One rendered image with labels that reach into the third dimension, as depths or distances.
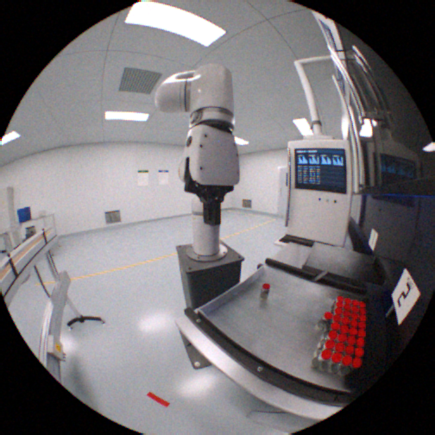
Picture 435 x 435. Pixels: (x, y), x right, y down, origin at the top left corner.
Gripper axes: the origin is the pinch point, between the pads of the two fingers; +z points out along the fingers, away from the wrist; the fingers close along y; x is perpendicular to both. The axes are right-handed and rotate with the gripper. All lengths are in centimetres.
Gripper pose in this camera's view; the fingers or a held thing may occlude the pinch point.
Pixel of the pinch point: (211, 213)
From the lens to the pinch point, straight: 25.2
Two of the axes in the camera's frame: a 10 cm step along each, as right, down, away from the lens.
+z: 0.0, 9.8, 2.1
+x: -6.7, -1.6, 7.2
